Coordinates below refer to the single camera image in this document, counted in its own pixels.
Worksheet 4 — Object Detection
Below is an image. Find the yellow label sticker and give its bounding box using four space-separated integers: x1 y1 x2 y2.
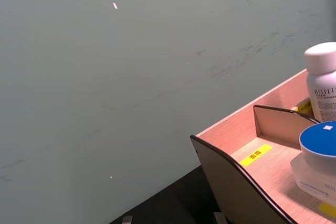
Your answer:
239 144 273 167
291 99 312 115
318 202 336 219

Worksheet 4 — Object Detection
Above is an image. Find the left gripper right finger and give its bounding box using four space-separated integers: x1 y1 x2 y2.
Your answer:
213 211 227 224

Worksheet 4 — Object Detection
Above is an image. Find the white plastic bottle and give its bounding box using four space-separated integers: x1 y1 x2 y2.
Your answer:
303 41 336 123

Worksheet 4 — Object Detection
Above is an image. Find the light wooden desk organizer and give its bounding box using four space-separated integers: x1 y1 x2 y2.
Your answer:
190 68 336 224

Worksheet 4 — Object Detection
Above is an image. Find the clear jar with blue lid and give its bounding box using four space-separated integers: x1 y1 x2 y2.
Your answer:
289 121 336 200

